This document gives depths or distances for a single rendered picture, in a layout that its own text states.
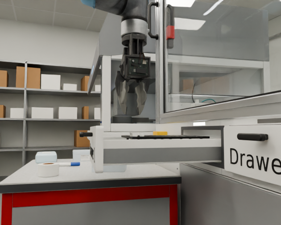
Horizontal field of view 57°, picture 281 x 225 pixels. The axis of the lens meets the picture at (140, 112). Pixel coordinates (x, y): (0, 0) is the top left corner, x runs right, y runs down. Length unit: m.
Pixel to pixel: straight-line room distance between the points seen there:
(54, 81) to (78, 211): 3.72
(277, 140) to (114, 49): 1.26
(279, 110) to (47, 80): 4.16
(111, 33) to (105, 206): 1.08
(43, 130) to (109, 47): 3.44
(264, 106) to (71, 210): 0.64
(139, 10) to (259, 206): 0.56
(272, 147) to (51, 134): 4.54
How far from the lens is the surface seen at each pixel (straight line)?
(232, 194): 0.71
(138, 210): 0.93
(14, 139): 4.92
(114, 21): 1.70
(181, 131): 0.97
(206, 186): 0.82
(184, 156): 0.68
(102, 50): 1.63
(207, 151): 0.71
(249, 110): 0.63
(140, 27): 0.74
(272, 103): 0.58
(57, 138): 4.91
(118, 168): 1.00
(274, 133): 0.54
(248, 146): 0.60
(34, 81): 4.52
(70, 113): 4.52
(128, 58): 0.69
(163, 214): 0.96
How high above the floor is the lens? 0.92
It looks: 4 degrees up
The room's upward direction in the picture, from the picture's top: straight up
